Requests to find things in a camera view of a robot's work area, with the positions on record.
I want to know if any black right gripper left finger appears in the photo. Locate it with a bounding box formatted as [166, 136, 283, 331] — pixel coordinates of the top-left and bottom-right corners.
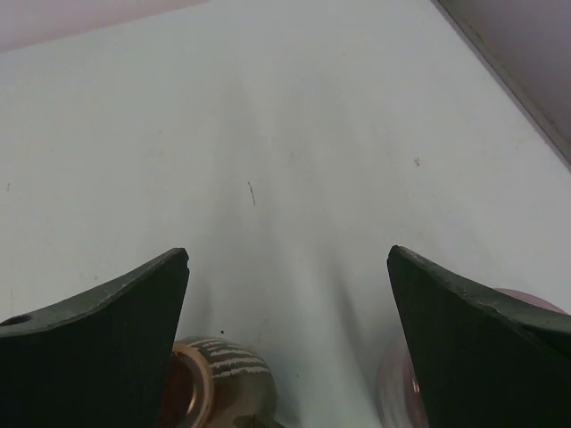
[1, 248, 189, 427]

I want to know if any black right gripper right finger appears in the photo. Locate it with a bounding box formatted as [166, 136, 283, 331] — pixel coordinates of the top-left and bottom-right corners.
[387, 246, 570, 427]

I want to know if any purple ribbed mug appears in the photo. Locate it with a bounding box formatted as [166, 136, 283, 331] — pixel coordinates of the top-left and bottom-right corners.
[377, 290, 570, 427]

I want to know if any brown striped mug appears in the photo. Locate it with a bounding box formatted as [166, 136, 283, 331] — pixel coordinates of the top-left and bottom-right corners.
[155, 336, 281, 427]

